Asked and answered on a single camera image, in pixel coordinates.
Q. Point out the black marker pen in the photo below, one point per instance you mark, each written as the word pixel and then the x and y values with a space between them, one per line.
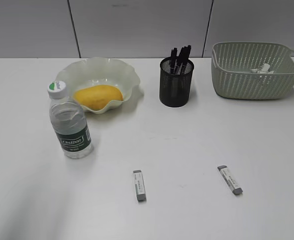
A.
pixel 173 57
pixel 185 58
pixel 179 60

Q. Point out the clear water bottle green label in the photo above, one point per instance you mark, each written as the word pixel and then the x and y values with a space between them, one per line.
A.
pixel 69 122

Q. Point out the white waste paper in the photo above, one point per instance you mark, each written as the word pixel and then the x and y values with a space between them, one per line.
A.
pixel 262 69

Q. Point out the black mesh pen holder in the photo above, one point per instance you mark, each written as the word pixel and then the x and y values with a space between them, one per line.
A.
pixel 174 89

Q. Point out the yellow mango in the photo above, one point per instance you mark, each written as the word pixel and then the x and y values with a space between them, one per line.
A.
pixel 97 97

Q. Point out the green plastic woven basket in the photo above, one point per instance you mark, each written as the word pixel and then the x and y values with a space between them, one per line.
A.
pixel 231 64

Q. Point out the pale green wavy plate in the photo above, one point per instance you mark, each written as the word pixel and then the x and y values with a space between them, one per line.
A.
pixel 98 71

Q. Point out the grey white eraser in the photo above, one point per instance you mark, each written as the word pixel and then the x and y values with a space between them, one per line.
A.
pixel 230 180
pixel 139 184

